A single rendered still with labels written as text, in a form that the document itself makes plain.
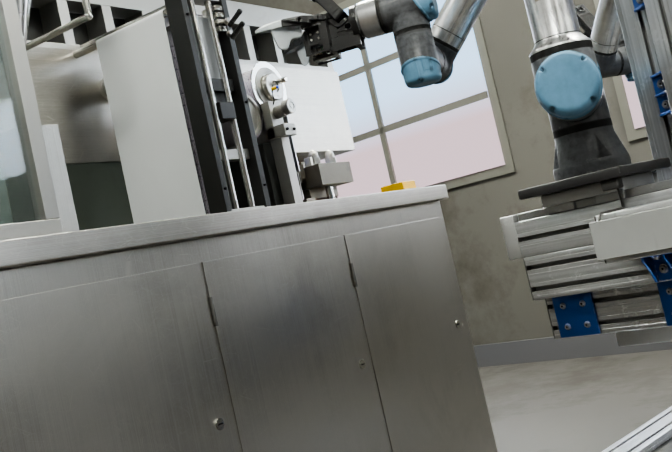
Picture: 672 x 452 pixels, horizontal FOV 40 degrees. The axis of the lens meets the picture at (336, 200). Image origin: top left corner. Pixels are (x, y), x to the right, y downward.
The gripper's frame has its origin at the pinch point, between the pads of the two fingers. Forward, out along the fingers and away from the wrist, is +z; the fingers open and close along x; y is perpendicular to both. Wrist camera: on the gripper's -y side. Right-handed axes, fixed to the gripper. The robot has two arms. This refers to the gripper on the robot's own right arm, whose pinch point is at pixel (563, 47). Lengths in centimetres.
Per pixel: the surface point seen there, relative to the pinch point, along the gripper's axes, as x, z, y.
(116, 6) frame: -121, 19, -51
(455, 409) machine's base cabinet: -80, -12, 82
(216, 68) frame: -113, -25, -18
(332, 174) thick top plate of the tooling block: -82, 8, 13
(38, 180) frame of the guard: -163, -75, 2
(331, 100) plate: -46, 76, -16
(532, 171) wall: 89, 176, 38
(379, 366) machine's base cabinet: -102, -30, 61
